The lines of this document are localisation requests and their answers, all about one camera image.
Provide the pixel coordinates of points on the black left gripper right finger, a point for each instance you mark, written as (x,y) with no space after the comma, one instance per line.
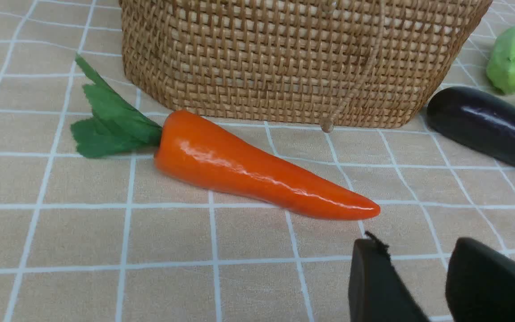
(480,283)

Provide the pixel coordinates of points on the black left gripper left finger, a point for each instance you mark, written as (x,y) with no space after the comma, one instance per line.
(376,291)

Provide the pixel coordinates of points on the purple plastic eggplant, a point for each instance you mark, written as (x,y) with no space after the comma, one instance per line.
(475,119)

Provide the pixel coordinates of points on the orange plastic carrot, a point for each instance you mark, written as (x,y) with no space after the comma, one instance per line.
(196,151)

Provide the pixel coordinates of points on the wooden basket toggle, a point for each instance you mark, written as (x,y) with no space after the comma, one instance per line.
(327,125)

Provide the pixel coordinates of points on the woven wicker basket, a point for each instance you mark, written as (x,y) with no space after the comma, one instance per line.
(362,63)

